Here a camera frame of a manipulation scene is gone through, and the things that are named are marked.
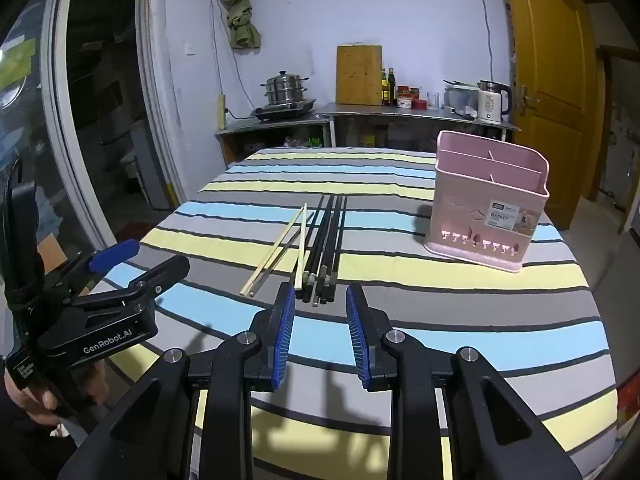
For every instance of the steel steamer pot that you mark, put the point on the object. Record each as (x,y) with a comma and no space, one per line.
(282,89)

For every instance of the dark sauce bottle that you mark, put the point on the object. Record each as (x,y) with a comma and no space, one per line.
(391,89)

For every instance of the yellow wooden door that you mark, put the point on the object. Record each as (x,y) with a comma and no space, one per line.
(550,85)

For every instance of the wooden cutting board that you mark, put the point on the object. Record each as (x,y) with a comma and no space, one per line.
(359,75)

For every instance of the yellow oil bottle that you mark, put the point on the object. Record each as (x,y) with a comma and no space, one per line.
(384,90)

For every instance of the white electric kettle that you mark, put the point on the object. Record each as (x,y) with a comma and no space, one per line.
(490,105)

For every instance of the person's left hand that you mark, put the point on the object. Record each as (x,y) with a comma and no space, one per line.
(47,402)

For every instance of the beige chopstick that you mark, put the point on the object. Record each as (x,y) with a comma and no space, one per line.
(301,250)
(274,249)

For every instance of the white framed glass door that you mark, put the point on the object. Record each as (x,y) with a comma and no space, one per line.
(100,110)

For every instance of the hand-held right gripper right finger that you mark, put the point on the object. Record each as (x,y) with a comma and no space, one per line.
(357,340)

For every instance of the striped tablecloth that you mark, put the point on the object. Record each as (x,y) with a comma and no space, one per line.
(450,320)

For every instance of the small red jar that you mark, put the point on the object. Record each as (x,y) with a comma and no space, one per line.
(415,93)

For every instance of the red lidded tin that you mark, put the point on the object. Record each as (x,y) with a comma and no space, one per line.
(420,104)

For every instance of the bundle of black chopsticks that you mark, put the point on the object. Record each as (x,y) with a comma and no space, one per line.
(327,250)

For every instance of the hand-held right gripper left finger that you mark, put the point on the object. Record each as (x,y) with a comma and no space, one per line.
(282,340)

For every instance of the beige power strip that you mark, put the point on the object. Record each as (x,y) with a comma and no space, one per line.
(222,112)

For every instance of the clear glass cup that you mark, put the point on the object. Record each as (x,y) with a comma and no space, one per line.
(432,101)

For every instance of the small steel counter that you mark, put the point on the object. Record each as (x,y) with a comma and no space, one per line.
(270,126)

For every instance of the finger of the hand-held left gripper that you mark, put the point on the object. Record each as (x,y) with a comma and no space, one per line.
(115,253)
(155,275)

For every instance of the black induction cooker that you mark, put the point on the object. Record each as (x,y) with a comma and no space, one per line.
(282,111)

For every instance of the red jar with white label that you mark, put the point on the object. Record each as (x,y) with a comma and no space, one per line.
(404,99)

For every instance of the pink utensil basket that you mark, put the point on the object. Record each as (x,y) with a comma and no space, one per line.
(465,210)

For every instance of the grey plastic container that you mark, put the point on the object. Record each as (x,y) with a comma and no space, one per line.
(460,97)

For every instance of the green hanging cloth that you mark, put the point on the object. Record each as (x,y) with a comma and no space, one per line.
(240,15)

